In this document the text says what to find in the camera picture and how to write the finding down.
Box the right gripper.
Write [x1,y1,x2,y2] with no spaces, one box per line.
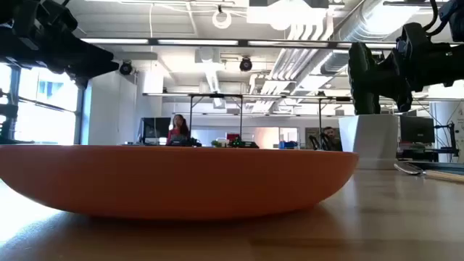
[377,21,464,114]

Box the black round ceiling camera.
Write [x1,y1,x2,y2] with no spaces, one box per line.
[119,60,134,77]
[239,56,254,73]

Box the white hanging ring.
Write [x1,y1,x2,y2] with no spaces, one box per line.
[211,9,233,30]

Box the spoon with wooden handle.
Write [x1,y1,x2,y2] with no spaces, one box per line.
[394,162,464,183]

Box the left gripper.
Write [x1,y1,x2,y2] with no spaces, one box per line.
[0,0,120,90]

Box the orange round plate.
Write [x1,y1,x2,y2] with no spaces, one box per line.
[0,144,360,221]

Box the silver ventilation duct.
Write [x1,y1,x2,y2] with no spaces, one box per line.
[320,0,403,75]

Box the person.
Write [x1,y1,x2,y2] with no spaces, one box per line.
[166,114,191,147]
[320,126,344,152]

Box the dark green tray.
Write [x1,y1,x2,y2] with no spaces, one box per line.
[413,161,464,172]

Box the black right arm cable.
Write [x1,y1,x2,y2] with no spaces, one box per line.
[422,0,442,36]

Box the black workstation frame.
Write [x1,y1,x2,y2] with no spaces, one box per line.
[188,92,245,146]

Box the white hexagonal plant pot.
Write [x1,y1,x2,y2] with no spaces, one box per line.
[338,114,400,170]

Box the black monitor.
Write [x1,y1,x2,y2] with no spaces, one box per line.
[138,117,172,146]
[399,115,436,144]

